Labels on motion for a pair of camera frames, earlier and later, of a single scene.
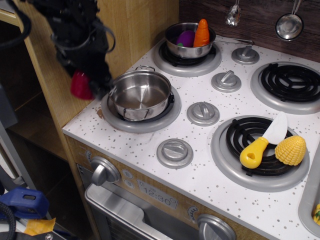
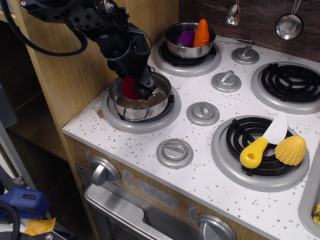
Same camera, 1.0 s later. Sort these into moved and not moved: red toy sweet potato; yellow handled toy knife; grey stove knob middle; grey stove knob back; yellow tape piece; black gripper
Moved: black gripper; red toy sweet potato
Not moved: grey stove knob back; grey stove knob middle; yellow handled toy knife; yellow tape piece
